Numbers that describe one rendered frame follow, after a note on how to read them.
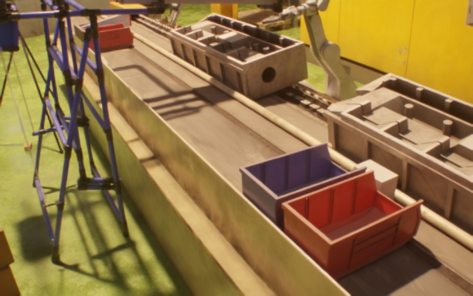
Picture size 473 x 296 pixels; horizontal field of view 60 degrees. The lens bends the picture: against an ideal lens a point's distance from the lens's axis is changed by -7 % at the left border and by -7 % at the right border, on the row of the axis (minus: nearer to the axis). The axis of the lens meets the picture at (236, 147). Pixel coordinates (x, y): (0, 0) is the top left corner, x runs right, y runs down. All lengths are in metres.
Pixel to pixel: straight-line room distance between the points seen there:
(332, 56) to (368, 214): 2.18
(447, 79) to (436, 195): 2.83
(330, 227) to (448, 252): 0.33
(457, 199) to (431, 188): 0.09
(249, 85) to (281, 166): 0.83
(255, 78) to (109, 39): 1.48
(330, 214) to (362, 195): 0.12
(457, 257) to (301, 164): 0.53
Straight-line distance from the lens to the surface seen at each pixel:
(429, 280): 1.18
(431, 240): 1.31
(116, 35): 3.29
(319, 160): 1.42
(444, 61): 4.14
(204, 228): 1.54
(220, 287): 1.71
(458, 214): 1.35
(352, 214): 1.31
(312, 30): 3.34
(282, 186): 1.37
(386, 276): 1.16
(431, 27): 4.18
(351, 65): 4.96
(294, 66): 2.22
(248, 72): 2.08
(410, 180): 1.43
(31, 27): 8.27
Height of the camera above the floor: 1.52
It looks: 27 degrees down
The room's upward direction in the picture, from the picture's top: 1 degrees counter-clockwise
